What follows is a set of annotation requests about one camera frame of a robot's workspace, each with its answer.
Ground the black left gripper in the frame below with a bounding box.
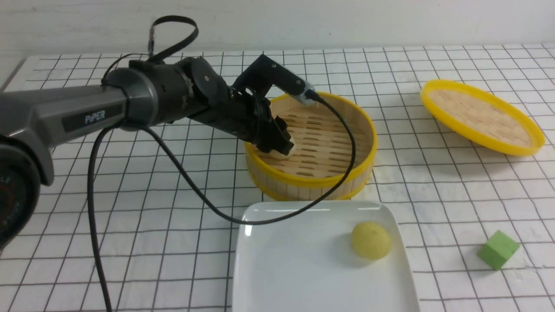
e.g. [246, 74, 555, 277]
[191, 85, 292, 153]

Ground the yellow steamed bun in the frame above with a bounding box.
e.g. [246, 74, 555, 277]
[350, 221, 392, 261]

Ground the beige steamed bun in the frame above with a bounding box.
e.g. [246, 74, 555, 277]
[269, 141, 297, 160]

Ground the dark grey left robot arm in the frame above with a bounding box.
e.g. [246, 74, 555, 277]
[0, 56, 294, 247]

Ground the white square plate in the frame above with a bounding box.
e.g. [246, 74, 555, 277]
[232, 200, 421, 312]

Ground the yellow-rimmed bamboo steamer basket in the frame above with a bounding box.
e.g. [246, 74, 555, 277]
[245, 92, 378, 200]

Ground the white grid-patterned tablecloth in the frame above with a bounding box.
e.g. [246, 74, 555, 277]
[1, 44, 554, 312]

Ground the yellow-rimmed bamboo steamer lid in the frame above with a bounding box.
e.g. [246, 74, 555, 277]
[420, 79, 545, 156]

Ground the green foam cube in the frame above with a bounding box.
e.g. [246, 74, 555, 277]
[477, 230, 520, 271]

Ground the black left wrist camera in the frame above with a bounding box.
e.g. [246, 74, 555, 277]
[232, 55, 323, 106]

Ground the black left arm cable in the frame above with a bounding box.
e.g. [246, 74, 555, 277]
[87, 15, 357, 312]

